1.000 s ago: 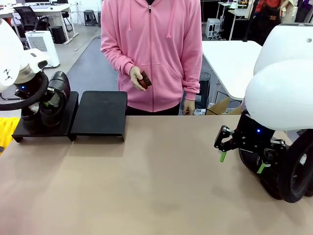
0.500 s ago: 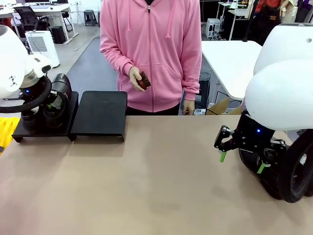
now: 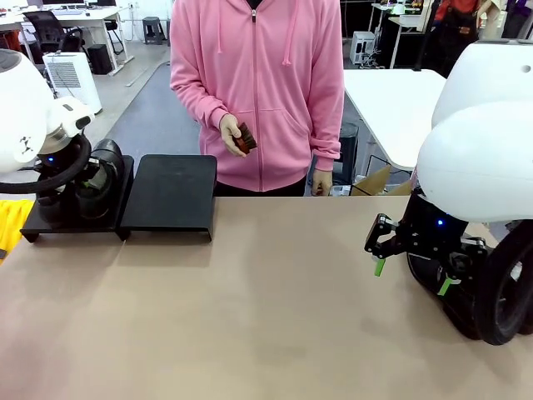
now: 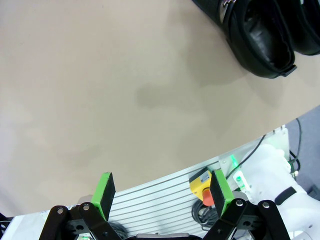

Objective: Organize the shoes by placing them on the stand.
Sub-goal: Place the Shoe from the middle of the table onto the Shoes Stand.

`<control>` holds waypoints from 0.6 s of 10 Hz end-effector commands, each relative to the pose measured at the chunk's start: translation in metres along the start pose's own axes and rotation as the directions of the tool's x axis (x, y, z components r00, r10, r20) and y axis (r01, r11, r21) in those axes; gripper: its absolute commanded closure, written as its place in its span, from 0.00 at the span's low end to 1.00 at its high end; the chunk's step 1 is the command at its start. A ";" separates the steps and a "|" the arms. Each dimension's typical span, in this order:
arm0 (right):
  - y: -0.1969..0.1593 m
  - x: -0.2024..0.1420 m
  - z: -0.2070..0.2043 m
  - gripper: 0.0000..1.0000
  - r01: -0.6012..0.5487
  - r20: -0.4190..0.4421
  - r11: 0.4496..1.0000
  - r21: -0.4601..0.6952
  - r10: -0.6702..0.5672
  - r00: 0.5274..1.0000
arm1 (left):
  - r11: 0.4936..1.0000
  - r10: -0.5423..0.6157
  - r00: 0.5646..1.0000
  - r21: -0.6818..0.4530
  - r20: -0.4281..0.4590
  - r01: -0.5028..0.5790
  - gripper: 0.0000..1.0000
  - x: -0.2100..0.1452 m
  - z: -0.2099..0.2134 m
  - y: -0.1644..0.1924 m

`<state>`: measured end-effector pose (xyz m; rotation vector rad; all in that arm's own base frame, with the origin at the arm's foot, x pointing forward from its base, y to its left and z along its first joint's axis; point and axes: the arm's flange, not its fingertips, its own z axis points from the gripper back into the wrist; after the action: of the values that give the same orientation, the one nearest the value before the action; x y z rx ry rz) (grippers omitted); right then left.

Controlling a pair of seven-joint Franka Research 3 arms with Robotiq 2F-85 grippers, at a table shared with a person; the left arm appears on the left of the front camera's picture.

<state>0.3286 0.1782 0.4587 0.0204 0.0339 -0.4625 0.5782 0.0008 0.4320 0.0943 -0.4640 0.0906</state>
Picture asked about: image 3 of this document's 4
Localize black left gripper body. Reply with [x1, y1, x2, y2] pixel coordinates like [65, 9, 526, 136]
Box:
[37, 150, 81, 179]

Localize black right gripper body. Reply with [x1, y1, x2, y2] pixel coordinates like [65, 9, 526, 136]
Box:
[398, 194, 471, 260]

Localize brown wooden shoe brush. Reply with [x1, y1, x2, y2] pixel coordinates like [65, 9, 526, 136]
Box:
[232, 122, 258, 156]

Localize person's right forearm pink sleeve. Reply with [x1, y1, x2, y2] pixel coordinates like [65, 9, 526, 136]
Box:
[170, 78, 230, 130]

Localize person's left forearm pink sleeve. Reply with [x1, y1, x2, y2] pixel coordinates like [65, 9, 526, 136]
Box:
[310, 95, 346, 173]

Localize person's left hand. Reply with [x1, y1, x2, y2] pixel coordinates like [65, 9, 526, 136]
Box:
[311, 168, 334, 197]

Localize person's right hand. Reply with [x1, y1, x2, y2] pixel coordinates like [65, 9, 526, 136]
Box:
[218, 112, 249, 158]

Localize open cardboard box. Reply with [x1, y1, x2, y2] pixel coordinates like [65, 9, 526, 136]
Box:
[349, 165, 417, 197]

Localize yellow cloth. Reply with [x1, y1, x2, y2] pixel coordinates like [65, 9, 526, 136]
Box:
[0, 198, 34, 263]

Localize white air purifier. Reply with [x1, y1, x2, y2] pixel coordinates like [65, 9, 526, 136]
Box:
[42, 52, 103, 117]

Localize black computer tower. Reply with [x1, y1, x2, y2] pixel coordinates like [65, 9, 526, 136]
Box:
[87, 43, 112, 76]

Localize large white table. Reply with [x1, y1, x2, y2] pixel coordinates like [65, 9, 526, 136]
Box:
[343, 68, 449, 172]

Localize black mesh office chair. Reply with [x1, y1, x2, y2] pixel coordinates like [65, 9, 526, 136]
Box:
[22, 10, 84, 55]

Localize long white office desk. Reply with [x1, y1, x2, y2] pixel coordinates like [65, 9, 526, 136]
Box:
[0, 6, 134, 76]

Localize grey plastic stool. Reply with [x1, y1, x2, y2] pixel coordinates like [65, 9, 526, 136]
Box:
[142, 16, 164, 46]

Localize person in pink hoodie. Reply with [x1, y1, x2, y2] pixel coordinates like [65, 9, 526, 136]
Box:
[169, 0, 346, 193]

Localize white computer case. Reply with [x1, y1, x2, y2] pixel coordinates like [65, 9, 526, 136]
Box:
[351, 31, 378, 67]

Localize person in black apron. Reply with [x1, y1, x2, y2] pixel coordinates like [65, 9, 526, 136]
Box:
[432, 0, 484, 80]

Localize small white workbench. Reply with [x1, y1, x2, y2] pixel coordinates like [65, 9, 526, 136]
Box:
[370, 2, 430, 70]

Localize standing person dark trousers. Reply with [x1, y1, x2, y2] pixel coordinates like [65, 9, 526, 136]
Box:
[501, 0, 533, 41]

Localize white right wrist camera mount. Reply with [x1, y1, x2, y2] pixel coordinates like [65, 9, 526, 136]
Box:
[460, 236, 489, 262]

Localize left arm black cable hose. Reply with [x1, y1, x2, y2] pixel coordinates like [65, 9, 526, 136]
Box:
[0, 132, 92, 195]

